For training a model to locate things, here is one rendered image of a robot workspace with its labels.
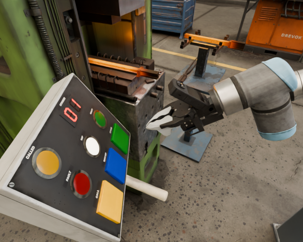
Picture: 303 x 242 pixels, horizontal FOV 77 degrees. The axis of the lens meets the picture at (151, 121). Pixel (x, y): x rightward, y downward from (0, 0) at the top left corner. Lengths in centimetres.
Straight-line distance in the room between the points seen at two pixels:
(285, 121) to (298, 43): 376
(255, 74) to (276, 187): 152
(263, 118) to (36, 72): 67
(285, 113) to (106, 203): 47
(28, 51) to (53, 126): 32
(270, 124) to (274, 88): 10
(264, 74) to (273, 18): 372
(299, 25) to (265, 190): 304
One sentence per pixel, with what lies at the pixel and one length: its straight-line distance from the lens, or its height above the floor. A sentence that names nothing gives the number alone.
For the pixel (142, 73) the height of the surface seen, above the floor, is 100.
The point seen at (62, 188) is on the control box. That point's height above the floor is 112.
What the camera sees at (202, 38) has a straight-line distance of 142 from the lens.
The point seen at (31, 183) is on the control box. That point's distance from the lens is 37.
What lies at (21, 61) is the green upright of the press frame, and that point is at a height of 120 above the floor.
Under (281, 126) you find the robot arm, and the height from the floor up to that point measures 112.
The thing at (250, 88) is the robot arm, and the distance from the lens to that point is 50.
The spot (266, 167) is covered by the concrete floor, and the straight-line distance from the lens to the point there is 203.
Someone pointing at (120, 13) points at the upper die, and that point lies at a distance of 79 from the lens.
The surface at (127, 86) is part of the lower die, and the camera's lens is 90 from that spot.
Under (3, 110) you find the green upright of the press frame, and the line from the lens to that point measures 115.
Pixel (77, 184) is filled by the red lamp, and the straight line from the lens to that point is 42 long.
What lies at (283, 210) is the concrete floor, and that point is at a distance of 185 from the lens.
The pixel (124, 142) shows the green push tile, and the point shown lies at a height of 100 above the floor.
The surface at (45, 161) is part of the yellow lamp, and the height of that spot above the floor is 117.
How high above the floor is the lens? 145
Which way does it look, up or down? 42 degrees down
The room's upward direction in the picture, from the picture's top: straight up
